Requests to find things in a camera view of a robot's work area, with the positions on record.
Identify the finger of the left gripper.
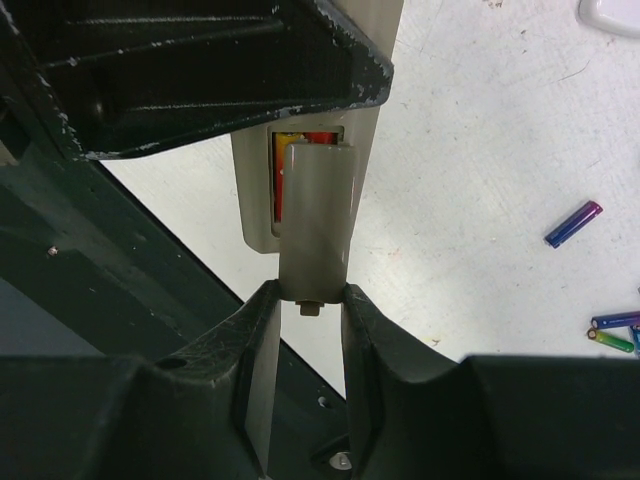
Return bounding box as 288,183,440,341
1,1,393,161

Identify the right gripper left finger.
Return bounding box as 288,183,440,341
1,280,280,479

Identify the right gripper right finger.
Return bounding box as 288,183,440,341
341,285,639,479

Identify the beige remote control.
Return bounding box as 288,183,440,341
231,1,404,254

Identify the red yellow battery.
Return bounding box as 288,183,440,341
304,132,337,145

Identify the beige battery cover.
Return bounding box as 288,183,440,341
247,142,361,474

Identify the grey white remote control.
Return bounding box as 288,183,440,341
578,0,640,39

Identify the blue purple battery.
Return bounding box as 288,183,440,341
591,311,640,330

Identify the blue battery right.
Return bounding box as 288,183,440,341
629,325,640,358

